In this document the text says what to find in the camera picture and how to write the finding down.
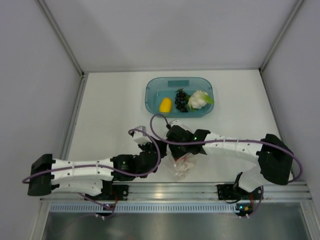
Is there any yellow fake food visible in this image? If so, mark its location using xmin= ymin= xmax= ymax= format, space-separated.
xmin=159 ymin=97 xmax=173 ymax=113

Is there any clear dotted zip bag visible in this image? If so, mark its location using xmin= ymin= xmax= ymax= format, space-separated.
xmin=163 ymin=153 xmax=197 ymax=182

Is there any dark blue fake food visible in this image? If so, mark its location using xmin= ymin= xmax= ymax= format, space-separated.
xmin=174 ymin=88 xmax=191 ymax=113

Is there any white fake food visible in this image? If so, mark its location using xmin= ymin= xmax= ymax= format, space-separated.
xmin=187 ymin=90 xmax=210 ymax=110

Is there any green fake lettuce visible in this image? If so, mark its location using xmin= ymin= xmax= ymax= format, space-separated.
xmin=186 ymin=91 xmax=215 ymax=112

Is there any red fake food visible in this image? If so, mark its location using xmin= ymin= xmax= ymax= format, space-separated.
xmin=174 ymin=157 xmax=185 ymax=163

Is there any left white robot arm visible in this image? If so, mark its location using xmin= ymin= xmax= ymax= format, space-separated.
xmin=23 ymin=141 xmax=167 ymax=200

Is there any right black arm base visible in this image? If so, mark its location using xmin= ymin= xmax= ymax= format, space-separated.
xmin=217 ymin=184 xmax=242 ymax=204

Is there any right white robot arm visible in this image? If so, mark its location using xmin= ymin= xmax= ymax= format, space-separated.
xmin=166 ymin=125 xmax=293 ymax=199

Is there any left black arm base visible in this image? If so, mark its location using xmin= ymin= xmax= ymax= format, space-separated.
xmin=101 ymin=184 xmax=129 ymax=201

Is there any teal plastic bin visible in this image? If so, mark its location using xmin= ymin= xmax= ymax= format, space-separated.
xmin=144 ymin=76 xmax=214 ymax=118

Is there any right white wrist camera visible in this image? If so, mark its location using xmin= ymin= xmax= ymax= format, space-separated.
xmin=166 ymin=119 xmax=188 ymax=130

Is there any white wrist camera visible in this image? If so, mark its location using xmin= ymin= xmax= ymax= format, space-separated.
xmin=129 ymin=125 xmax=152 ymax=146
xmin=166 ymin=119 xmax=188 ymax=130

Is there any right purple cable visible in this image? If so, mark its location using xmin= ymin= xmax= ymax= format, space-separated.
xmin=149 ymin=113 xmax=305 ymax=216

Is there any purple cable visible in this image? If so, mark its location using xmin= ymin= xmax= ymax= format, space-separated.
xmin=149 ymin=113 xmax=305 ymax=216
xmin=22 ymin=128 xmax=162 ymax=186

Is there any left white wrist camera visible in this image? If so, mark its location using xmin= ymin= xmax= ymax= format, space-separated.
xmin=129 ymin=125 xmax=152 ymax=146

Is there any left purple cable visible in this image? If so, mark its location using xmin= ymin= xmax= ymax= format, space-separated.
xmin=22 ymin=128 xmax=162 ymax=186

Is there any slotted cable duct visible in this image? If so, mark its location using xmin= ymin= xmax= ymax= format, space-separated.
xmin=50 ymin=202 xmax=249 ymax=214

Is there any aluminium mounting rail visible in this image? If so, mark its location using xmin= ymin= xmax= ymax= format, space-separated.
xmin=39 ymin=182 xmax=312 ymax=201

